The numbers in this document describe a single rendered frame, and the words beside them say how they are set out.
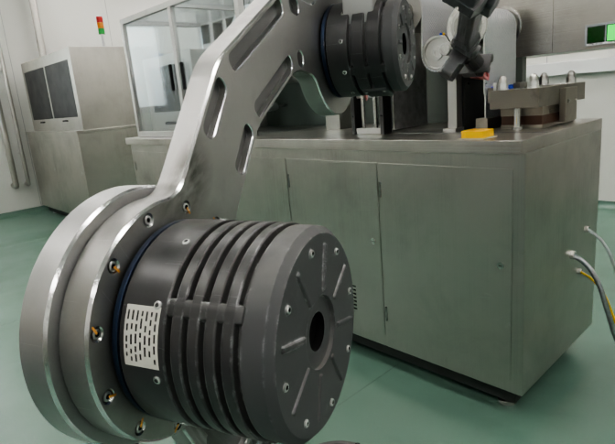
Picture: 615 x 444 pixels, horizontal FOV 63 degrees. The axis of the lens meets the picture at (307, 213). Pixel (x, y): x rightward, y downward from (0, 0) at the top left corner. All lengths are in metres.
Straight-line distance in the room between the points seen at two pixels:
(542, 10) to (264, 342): 1.91
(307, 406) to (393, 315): 1.54
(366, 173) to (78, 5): 5.58
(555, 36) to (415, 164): 0.73
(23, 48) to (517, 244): 5.95
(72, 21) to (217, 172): 6.44
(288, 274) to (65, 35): 6.58
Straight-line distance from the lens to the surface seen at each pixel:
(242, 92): 0.57
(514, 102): 1.77
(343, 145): 1.85
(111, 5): 7.15
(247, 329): 0.35
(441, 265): 1.73
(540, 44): 2.13
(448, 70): 1.68
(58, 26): 6.86
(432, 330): 1.85
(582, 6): 2.09
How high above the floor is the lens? 1.07
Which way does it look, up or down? 13 degrees down
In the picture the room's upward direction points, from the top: 5 degrees counter-clockwise
